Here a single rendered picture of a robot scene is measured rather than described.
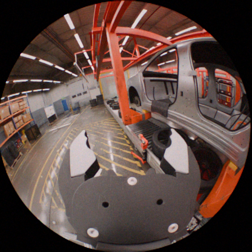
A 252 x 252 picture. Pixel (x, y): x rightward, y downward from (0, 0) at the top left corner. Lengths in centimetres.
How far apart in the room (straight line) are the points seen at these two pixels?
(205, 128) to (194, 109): 26
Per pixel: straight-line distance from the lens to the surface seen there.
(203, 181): 105
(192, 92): 104
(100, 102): 763
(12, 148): 656
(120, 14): 168
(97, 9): 249
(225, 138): 101
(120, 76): 157
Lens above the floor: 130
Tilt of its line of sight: 27 degrees down
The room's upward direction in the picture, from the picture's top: 10 degrees counter-clockwise
